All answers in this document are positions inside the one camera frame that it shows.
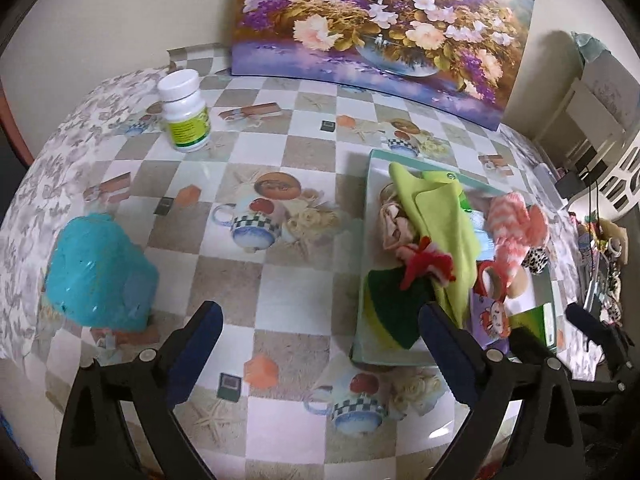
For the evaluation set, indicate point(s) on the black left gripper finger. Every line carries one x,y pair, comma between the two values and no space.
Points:
546,442
94,441

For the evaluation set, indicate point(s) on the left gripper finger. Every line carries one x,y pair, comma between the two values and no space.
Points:
618,349

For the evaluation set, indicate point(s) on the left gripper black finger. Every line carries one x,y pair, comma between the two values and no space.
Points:
527,348

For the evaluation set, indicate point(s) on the red pipe cleaner bow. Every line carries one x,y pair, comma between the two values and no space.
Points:
425,258

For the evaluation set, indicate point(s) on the lime green microfiber cloth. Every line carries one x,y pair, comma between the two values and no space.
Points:
433,204

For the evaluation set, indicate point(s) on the pink floral cloth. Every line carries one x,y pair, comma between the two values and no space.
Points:
395,227

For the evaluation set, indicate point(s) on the purple cartoon snack packet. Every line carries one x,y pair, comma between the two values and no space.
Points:
489,322

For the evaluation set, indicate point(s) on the red tape roll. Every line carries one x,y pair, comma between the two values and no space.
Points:
489,282

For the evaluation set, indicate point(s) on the leopard print scrunchie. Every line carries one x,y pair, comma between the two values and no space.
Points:
536,260

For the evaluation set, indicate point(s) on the blue surgical face mask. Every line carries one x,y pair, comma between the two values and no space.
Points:
487,246

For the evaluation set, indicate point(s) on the teal embossed plastic box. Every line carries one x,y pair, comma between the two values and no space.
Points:
99,278

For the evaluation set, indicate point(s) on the pink white fuzzy sock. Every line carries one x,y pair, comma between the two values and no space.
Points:
515,229

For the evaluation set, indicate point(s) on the dark green sponge cloth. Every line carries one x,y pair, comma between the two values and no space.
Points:
398,309

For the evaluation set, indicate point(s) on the white teal-rimmed tray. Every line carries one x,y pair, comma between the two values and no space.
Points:
372,345

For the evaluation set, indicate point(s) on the white openwork shelf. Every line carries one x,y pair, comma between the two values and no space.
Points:
614,174

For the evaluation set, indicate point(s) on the checkered floral tablecloth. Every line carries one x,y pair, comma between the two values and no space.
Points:
267,220

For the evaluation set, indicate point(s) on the white supplement bottle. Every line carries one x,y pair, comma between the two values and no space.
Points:
184,110

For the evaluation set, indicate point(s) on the floral painting canvas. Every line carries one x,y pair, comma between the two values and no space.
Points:
459,56

